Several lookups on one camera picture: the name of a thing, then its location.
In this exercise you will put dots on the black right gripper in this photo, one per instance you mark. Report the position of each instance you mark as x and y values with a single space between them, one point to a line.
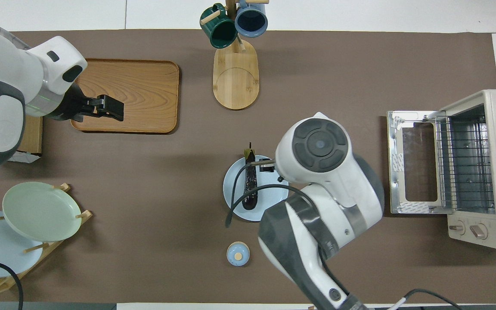
267 165

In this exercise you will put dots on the wooden serving tray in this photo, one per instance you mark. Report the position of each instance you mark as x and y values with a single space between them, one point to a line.
144 94

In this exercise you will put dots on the dark green ceramic mug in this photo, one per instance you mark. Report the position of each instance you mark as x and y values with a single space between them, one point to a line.
220 32

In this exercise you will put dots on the wooden mug tree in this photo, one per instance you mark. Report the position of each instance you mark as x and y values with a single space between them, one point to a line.
236 82

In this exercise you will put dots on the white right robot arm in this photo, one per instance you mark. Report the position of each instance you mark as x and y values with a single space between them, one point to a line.
325 202

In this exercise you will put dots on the brown table mat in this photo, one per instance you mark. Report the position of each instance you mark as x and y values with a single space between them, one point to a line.
338 64

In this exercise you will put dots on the blue ceramic mug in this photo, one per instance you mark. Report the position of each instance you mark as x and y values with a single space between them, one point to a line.
251 19

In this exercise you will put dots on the small blue lid wooden knob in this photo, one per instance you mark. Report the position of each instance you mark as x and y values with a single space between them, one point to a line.
238 254

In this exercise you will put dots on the dark purple eggplant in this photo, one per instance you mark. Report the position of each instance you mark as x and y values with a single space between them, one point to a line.
251 189

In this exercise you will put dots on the pale green plate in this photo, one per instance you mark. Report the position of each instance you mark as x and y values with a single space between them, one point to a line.
41 211

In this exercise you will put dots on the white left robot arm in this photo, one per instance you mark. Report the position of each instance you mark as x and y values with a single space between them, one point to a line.
2 86

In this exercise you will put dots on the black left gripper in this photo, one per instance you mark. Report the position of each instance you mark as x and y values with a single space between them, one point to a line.
73 105

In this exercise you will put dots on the wooden plate rack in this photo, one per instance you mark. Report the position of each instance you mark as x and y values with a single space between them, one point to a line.
43 247

